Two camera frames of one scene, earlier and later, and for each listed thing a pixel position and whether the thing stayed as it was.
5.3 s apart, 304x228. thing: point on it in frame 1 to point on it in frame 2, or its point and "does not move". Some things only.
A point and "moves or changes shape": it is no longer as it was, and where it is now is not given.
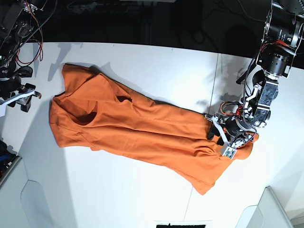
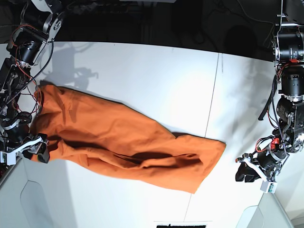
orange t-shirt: x=95 y=113 moves or changes shape
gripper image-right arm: x=236 y=131 to x=267 y=163
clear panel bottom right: x=268 y=213 does not move
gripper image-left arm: x=22 y=96 to x=37 y=144
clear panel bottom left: x=33 y=200 does not move
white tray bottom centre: x=181 y=224 does not move
